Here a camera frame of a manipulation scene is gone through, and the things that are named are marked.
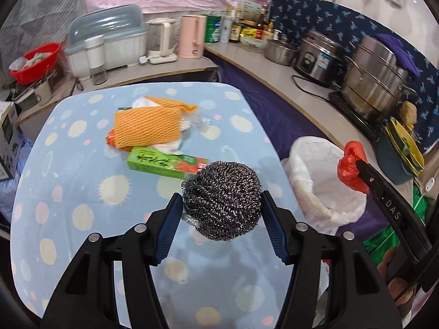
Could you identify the dark purple cloth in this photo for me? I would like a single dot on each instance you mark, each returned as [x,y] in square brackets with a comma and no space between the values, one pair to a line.
[274,109]

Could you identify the small white pot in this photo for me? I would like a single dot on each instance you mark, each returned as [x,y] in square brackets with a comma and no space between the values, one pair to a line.
[43,94]

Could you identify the tall brown bottle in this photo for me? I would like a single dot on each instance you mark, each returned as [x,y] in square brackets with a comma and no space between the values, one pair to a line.
[261,20]

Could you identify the pink kettle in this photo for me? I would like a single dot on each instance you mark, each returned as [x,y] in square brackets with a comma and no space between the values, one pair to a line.
[192,37]

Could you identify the red plastic basin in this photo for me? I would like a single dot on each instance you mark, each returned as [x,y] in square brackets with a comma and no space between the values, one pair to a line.
[37,65]

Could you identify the glass food container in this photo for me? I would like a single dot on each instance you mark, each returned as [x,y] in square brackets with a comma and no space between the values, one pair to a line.
[253,44]

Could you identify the bin with white liner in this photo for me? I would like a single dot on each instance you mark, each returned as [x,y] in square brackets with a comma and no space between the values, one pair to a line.
[319,178]

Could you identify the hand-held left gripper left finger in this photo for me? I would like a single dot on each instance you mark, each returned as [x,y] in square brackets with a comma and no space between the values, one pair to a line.
[168,233]

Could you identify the green cardboard box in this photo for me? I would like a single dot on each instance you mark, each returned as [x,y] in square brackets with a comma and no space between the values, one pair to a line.
[154,161]

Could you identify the yellow packet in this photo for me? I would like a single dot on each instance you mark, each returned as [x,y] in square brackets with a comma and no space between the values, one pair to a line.
[248,33]

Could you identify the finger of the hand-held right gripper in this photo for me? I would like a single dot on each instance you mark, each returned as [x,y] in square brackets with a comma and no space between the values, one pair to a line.
[394,209]

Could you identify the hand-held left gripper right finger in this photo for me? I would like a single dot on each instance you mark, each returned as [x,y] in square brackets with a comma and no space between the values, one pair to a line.
[274,229]

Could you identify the grey patterned curtain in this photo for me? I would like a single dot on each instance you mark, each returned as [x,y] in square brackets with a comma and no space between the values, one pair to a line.
[41,17]

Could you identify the orange red packet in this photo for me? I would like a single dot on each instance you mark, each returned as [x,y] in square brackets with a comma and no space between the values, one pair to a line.
[110,138]

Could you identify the black induction cooker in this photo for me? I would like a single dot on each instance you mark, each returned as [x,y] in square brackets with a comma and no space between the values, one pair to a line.
[356,116]

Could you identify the dark blue bowl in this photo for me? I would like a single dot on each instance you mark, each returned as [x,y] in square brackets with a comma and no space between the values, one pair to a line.
[391,164]

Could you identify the steel wool scrubber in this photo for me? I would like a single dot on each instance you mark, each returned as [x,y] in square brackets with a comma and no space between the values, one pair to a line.
[223,198]

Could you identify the white bottle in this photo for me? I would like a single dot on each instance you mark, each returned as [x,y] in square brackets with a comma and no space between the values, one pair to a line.
[225,31]

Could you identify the orange foam net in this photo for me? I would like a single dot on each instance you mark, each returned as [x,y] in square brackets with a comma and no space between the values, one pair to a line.
[171,102]
[147,126]

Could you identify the steel rice cooker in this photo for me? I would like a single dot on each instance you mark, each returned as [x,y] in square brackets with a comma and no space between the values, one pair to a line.
[319,58]

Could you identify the large steel stockpot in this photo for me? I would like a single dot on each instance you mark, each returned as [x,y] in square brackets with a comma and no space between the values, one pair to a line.
[374,78]

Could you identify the orange foam net sponge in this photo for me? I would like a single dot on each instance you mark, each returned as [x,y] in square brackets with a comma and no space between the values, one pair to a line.
[169,147]

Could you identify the white cylinder container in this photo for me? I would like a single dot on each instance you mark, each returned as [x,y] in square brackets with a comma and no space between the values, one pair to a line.
[95,54]

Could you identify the brown sponge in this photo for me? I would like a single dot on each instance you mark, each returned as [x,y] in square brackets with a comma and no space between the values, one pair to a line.
[408,112]

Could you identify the green can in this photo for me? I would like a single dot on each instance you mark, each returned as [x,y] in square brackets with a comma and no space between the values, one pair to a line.
[212,29]

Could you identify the blue patterned cloth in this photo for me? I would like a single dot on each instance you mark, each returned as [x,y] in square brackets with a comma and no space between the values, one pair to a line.
[308,10]

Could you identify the dish drainer with blue lid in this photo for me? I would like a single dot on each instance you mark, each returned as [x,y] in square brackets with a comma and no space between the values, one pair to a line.
[116,41]

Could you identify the dark sauce bottle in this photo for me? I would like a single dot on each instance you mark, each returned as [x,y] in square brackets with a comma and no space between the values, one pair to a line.
[234,31]

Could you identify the printed cardboard box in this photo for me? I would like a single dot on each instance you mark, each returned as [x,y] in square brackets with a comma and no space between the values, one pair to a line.
[10,144]

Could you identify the amber oil bottle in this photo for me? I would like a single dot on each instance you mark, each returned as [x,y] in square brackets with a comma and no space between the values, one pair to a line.
[270,31]

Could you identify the blue dotted tablecloth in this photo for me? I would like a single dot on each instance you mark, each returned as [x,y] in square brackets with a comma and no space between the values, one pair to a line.
[68,178]

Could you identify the yellow plates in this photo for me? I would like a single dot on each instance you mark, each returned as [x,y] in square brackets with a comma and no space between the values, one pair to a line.
[404,147]

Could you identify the white power plug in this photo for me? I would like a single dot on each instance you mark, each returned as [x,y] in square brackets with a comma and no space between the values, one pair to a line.
[144,60]

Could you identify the clear plastic wrapper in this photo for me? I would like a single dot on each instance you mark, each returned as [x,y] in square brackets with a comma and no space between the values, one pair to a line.
[199,120]

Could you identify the red plastic bag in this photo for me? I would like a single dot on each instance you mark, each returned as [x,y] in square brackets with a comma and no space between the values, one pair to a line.
[346,169]

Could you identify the pale carton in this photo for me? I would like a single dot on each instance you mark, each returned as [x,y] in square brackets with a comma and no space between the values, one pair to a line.
[250,10]

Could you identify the steel pot with lid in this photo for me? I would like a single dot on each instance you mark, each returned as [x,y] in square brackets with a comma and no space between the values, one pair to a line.
[279,51]

